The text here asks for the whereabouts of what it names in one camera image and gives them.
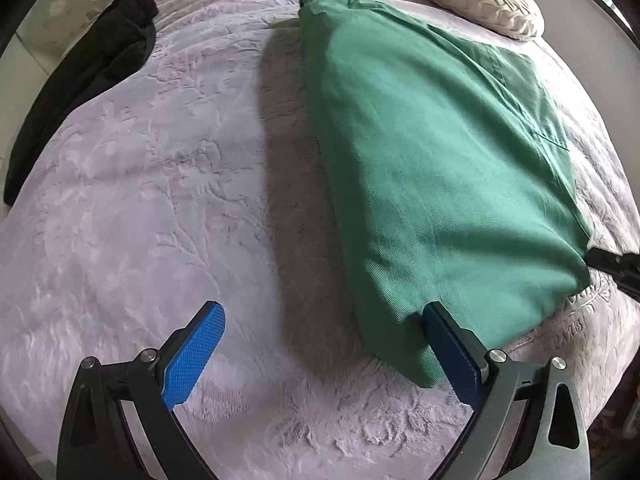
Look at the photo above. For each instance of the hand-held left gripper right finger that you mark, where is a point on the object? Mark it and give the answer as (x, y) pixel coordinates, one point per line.
(450, 355)

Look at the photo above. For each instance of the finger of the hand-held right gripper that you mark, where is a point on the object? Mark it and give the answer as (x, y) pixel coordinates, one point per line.
(631, 284)
(612, 260)

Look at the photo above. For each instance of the lavender embossed blanket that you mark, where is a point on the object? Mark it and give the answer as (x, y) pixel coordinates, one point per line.
(165, 220)

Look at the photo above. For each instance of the black garment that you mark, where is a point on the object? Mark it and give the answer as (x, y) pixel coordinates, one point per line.
(85, 75)

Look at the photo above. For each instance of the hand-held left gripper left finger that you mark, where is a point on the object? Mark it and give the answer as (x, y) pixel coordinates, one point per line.
(195, 355)

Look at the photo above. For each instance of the green shirt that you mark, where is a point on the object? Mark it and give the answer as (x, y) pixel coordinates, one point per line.
(440, 185)

